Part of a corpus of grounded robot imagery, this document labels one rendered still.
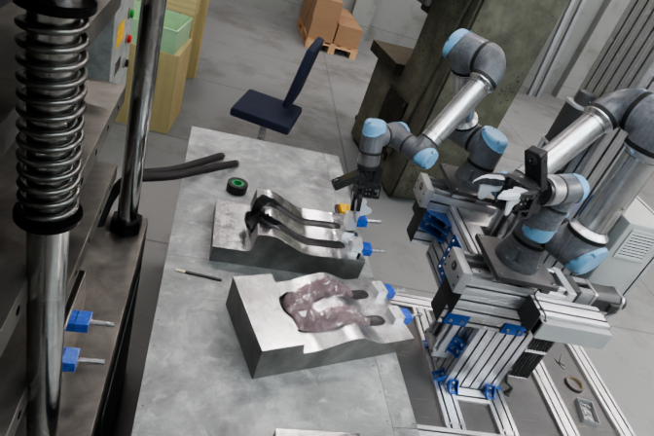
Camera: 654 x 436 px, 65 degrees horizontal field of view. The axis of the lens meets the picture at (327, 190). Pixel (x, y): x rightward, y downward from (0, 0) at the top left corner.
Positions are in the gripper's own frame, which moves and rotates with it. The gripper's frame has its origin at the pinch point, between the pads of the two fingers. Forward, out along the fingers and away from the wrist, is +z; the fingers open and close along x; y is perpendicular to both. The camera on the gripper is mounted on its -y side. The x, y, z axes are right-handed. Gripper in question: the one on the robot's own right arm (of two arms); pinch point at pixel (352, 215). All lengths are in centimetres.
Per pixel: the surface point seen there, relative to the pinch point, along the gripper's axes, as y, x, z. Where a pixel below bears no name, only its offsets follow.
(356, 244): -0.7, -13.3, 4.1
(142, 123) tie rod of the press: -69, -14, -33
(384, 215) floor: 71, 161, 83
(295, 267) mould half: -21.1, -16.9, 11.2
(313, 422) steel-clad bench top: -21, -70, 21
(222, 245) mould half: -44.9, -16.8, 4.0
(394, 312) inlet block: 7.0, -38.5, 12.3
